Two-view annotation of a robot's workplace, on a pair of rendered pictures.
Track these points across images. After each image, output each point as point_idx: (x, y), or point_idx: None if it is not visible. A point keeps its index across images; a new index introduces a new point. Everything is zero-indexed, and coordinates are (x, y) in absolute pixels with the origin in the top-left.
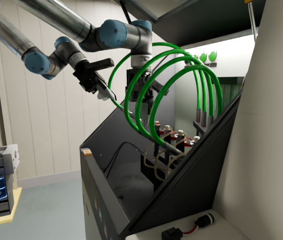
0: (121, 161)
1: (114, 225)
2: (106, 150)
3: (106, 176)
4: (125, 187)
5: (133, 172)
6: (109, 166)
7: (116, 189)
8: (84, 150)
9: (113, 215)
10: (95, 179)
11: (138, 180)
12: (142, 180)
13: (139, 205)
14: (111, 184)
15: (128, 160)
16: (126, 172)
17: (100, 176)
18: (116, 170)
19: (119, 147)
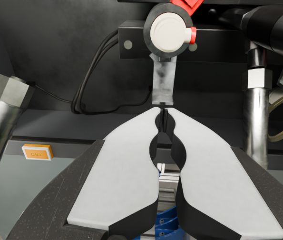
0: None
1: None
2: None
3: (63, 88)
4: (122, 70)
5: (58, 24)
6: (15, 69)
7: (121, 86)
8: (30, 157)
9: (278, 166)
10: (170, 162)
11: (101, 29)
12: (107, 20)
13: (187, 69)
14: (100, 89)
15: None
16: (54, 42)
17: (165, 155)
18: (36, 60)
19: (77, 112)
